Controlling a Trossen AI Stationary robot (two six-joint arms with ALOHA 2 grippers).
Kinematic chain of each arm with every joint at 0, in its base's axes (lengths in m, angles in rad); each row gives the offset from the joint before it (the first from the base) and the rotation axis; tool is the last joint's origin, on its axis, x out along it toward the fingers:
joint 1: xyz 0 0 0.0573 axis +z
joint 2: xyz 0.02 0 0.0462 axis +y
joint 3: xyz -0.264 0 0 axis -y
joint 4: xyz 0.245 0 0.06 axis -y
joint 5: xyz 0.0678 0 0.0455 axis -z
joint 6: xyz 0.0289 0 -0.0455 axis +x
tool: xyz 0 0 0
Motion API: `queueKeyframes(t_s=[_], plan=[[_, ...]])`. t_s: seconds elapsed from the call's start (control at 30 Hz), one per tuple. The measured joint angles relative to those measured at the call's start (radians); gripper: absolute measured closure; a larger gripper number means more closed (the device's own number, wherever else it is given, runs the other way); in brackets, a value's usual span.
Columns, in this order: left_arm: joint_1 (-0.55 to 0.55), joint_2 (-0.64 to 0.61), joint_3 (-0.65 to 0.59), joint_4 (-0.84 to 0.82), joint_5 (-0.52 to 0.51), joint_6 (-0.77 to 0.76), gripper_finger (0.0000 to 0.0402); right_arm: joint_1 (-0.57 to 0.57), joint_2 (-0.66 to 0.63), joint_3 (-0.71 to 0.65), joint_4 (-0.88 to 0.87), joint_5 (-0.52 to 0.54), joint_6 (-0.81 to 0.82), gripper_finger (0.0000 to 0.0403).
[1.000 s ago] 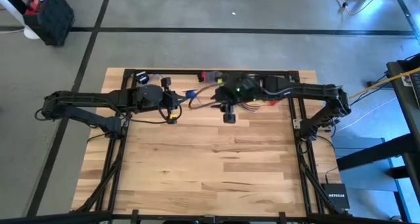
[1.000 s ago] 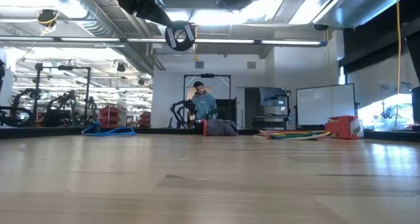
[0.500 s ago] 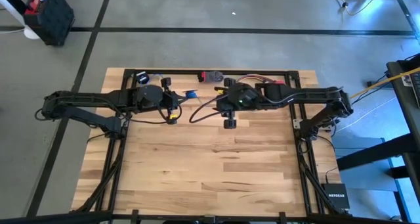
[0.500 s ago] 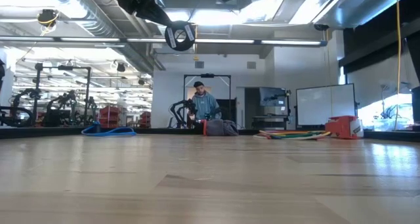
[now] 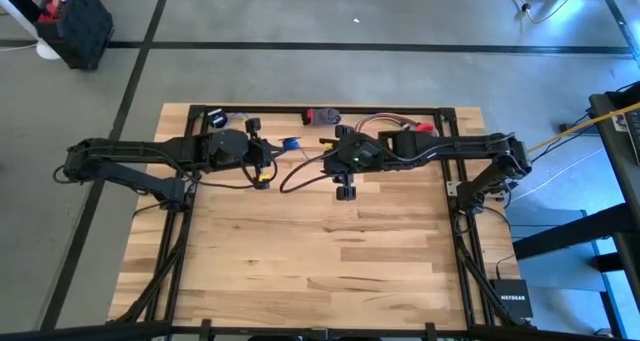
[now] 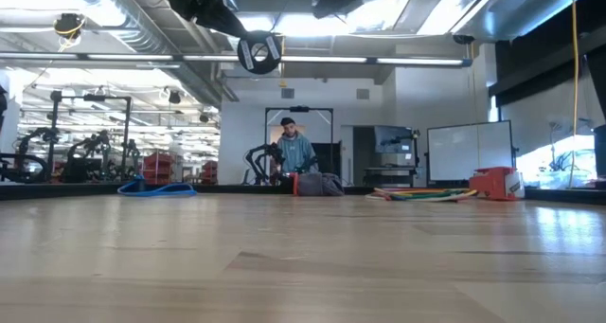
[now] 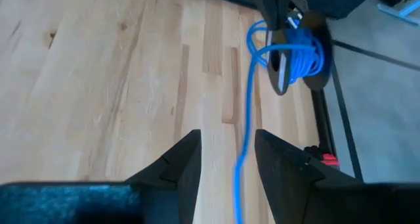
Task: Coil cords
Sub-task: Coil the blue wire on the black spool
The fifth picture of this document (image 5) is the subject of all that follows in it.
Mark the black Netgear network switch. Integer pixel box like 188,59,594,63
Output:
488,278,535,320

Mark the black desk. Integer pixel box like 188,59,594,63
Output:
512,83,640,302

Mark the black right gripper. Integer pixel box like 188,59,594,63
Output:
322,124,386,202

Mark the hanging yellow cable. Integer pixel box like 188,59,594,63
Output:
527,100,640,153

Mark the white pole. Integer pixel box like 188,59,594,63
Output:
0,0,41,40

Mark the small black white-labelled spool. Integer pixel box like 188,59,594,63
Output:
206,108,229,129

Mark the black camera cable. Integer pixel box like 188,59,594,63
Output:
189,155,274,190
278,152,342,195

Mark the black crate with red items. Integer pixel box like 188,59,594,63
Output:
34,0,115,71

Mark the black left camera cable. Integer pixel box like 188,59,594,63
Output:
189,155,274,190

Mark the grey and red pouch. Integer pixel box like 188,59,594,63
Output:
301,107,343,128

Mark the black aluminium table frame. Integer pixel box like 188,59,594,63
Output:
0,103,640,341

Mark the black right camera cable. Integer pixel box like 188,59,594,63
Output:
278,152,342,195

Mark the white round base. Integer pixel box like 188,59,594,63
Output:
34,37,63,62

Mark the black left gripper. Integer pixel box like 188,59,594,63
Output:
234,117,290,190

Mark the multicoloured wire bundle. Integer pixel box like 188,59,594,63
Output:
354,112,417,133

